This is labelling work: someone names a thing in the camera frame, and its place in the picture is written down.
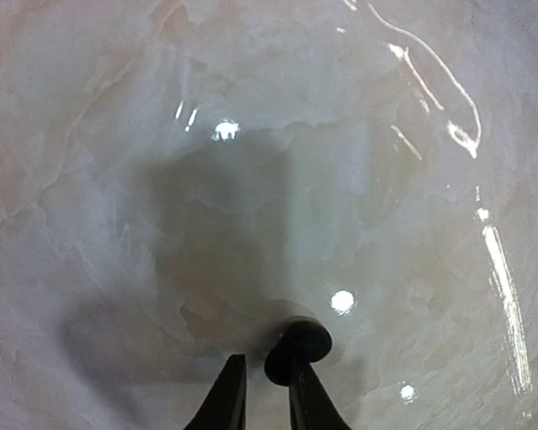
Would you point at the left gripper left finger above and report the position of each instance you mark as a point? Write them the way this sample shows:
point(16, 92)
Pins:
point(224, 407)

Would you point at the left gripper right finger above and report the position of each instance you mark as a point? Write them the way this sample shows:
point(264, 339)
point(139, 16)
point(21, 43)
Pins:
point(310, 405)

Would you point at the black earbud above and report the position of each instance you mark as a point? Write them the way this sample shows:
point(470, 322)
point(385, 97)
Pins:
point(305, 339)

